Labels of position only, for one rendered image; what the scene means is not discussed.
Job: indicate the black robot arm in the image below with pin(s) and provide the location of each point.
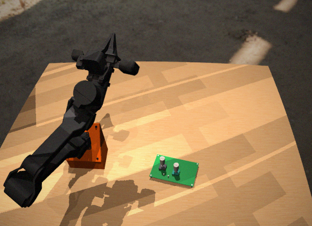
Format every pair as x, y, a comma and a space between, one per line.
69, 140

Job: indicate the green circuit board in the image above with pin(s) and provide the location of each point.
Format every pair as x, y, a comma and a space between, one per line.
174, 170

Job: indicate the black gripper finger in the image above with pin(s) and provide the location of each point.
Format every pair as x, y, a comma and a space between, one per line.
112, 50
103, 48

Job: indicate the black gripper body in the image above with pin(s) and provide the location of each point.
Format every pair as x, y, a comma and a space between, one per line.
126, 66

